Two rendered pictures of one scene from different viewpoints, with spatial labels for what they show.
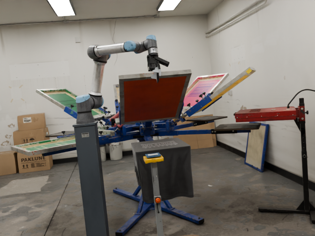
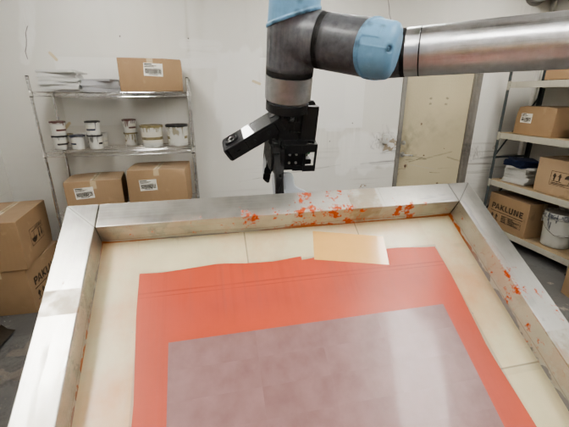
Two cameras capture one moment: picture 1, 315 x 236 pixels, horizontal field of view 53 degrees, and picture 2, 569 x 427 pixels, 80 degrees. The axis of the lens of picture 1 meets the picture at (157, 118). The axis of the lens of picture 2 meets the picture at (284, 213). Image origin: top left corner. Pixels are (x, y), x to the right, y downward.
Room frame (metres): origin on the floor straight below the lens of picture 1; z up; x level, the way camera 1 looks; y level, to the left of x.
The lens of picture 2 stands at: (3.02, -0.06, 1.69)
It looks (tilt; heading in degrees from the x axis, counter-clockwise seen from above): 19 degrees down; 176
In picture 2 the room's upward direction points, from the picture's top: straight up
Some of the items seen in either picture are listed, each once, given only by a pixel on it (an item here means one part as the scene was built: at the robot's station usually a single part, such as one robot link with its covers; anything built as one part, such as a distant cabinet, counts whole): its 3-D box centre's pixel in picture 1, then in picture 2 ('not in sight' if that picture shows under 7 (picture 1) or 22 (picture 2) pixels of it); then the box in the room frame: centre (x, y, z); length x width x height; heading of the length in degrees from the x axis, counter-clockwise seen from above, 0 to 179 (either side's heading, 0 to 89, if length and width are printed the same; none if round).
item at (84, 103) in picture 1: (84, 102); not in sight; (2.65, 0.60, 1.37); 0.13 x 0.12 x 0.14; 151
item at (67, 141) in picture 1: (72, 132); not in sight; (3.27, 0.88, 1.05); 1.08 x 0.61 x 0.23; 128
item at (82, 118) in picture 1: (85, 116); not in sight; (2.64, 0.60, 1.25); 0.15 x 0.15 x 0.10
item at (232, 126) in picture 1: (198, 130); not in sight; (3.59, -0.45, 0.91); 1.34 x 0.40 x 0.08; 68
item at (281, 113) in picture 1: (267, 114); not in sight; (3.31, -1.15, 1.06); 0.61 x 0.46 x 0.12; 68
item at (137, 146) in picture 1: (158, 144); not in sight; (2.73, 0.01, 0.95); 0.48 x 0.44 x 0.01; 8
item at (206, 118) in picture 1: (184, 125); not in sight; (4.25, -0.35, 0.91); 1.34 x 0.40 x 0.08; 128
